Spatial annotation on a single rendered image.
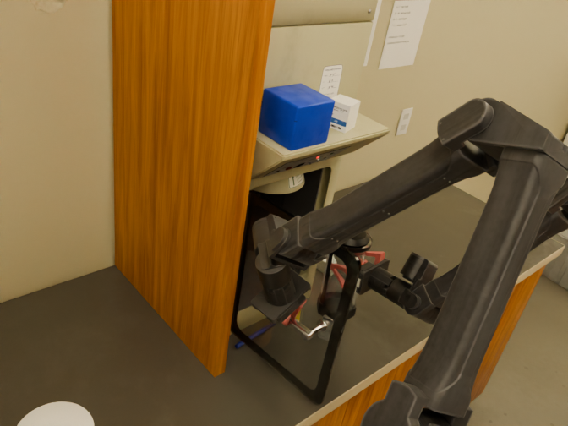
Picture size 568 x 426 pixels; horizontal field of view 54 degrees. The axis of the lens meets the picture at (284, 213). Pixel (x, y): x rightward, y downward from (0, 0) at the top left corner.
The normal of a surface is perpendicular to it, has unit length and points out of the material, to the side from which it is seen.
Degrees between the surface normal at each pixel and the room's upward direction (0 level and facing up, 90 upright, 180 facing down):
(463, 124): 64
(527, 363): 0
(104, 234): 90
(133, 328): 0
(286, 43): 90
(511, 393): 0
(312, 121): 90
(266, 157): 90
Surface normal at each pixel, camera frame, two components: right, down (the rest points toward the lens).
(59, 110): 0.65, 0.48
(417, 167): -0.78, -0.29
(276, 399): 0.15, -0.84
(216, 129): -0.74, 0.25
